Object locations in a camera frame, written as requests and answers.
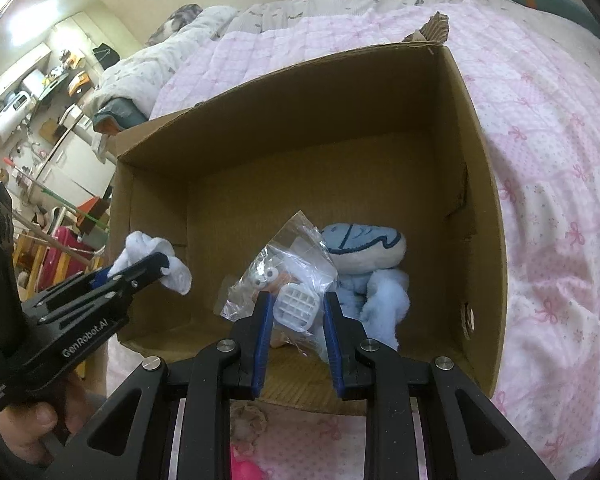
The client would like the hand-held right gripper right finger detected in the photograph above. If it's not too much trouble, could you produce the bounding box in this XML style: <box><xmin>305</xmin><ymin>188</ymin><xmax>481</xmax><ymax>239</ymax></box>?
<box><xmin>322</xmin><ymin>290</ymin><xmax>556</xmax><ymax>480</ymax></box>

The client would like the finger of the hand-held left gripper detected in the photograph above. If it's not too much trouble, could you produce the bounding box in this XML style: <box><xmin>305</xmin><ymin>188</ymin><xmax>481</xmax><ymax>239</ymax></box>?
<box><xmin>82</xmin><ymin>254</ymin><xmax>171</xmax><ymax>291</ymax></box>
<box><xmin>22</xmin><ymin>276</ymin><xmax>148</xmax><ymax>328</ymax></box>

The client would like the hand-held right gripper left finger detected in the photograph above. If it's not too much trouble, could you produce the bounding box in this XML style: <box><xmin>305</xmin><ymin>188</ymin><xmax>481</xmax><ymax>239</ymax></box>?
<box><xmin>45</xmin><ymin>290</ymin><xmax>276</xmax><ymax>480</ymax></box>

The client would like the white sock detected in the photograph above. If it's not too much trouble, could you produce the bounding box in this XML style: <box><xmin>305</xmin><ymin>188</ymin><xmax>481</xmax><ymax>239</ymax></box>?
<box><xmin>109</xmin><ymin>231</ymin><xmax>193</xmax><ymax>296</ymax></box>

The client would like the clear plastic bag with toy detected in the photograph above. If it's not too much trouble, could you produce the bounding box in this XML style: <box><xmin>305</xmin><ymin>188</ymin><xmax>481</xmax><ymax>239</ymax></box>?
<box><xmin>219</xmin><ymin>211</ymin><xmax>340</xmax><ymax>356</ymax></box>

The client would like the blue and white plush toy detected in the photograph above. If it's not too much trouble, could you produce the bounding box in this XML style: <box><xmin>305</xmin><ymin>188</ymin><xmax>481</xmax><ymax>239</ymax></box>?
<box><xmin>321</xmin><ymin>221</ymin><xmax>412</xmax><ymax>353</ymax></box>

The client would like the brown cardboard box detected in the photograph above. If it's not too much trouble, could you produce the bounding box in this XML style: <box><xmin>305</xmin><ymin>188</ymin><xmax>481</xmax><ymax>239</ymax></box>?
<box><xmin>102</xmin><ymin>12</ymin><xmax>510</xmax><ymax>418</ymax></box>

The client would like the person's left hand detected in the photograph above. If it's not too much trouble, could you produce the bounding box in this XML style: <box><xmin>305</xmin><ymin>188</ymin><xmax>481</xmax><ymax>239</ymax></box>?
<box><xmin>0</xmin><ymin>360</ymin><xmax>101</xmax><ymax>466</ymax></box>

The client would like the red and yellow rack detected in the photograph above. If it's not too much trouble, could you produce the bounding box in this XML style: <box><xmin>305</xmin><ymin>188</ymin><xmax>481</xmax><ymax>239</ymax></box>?
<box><xmin>15</xmin><ymin>225</ymin><xmax>98</xmax><ymax>291</ymax></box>

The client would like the red brown box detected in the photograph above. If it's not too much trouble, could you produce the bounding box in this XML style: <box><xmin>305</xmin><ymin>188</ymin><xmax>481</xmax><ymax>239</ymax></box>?
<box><xmin>77</xmin><ymin>197</ymin><xmax>112</xmax><ymax>233</ymax></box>

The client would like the pink rubber toy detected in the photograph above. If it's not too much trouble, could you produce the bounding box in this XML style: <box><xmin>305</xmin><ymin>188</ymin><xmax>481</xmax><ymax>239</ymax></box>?
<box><xmin>230</xmin><ymin>447</ymin><xmax>273</xmax><ymax>480</ymax></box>

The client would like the folded teal orange blanket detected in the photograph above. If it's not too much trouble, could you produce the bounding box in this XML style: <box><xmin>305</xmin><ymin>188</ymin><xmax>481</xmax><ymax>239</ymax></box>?
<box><xmin>91</xmin><ymin>97</ymin><xmax>148</xmax><ymax>135</ymax></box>

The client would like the grey printed quilt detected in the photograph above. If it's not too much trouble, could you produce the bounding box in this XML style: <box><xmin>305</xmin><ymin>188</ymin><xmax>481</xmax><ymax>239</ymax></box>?
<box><xmin>87</xmin><ymin>0</ymin><xmax>481</xmax><ymax>121</ymax></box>

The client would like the white cylinder tank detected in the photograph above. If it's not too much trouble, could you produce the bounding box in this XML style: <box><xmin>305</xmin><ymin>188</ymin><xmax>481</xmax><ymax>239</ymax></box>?
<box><xmin>0</xmin><ymin>105</ymin><xmax>31</xmax><ymax>143</ymax></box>

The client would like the black hanging garment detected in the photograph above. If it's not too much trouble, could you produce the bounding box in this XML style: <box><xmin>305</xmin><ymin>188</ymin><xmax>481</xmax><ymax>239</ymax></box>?
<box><xmin>92</xmin><ymin>45</ymin><xmax>123</xmax><ymax>68</ymax></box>

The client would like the grey patterned pillow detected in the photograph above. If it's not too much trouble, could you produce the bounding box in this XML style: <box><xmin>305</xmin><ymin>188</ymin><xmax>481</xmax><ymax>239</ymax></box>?
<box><xmin>147</xmin><ymin>4</ymin><xmax>204</xmax><ymax>47</ymax></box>

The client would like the pink bow print blanket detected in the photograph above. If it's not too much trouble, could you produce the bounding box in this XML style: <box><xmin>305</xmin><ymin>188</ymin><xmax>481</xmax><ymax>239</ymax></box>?
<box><xmin>105</xmin><ymin>0</ymin><xmax>600</xmax><ymax>480</ymax></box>

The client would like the white floral bed sheet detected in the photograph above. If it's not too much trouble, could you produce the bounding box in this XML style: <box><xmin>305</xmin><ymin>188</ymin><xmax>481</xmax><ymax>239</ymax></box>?
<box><xmin>460</xmin><ymin>0</ymin><xmax>600</xmax><ymax>126</ymax></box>

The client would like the green handled mop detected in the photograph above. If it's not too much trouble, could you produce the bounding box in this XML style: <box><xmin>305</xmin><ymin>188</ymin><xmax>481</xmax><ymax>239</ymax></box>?
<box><xmin>40</xmin><ymin>182</ymin><xmax>111</xmax><ymax>226</ymax></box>

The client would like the white wall appliance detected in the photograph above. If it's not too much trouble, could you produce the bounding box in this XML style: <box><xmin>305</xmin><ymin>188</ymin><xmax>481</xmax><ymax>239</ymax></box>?
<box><xmin>22</xmin><ymin>71</ymin><xmax>48</xmax><ymax>96</ymax></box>

